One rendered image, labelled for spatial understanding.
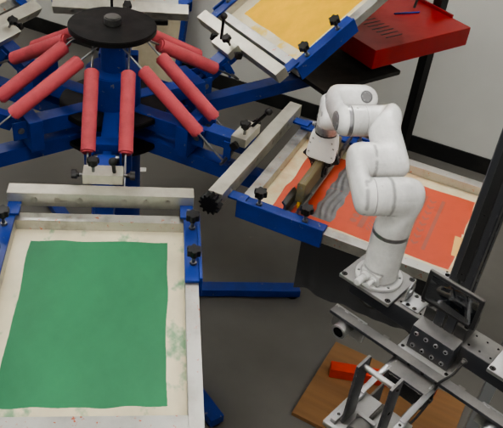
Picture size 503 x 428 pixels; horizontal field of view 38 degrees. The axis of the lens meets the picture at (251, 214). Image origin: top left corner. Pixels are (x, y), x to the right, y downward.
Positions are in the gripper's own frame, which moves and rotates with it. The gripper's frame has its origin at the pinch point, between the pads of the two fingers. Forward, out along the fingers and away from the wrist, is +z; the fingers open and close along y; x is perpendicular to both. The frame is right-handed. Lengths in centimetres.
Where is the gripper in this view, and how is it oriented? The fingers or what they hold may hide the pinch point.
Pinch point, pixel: (319, 169)
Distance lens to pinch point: 257.3
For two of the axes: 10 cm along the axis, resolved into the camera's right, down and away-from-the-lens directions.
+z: -1.0, 7.8, 6.2
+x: 4.2, -5.3, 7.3
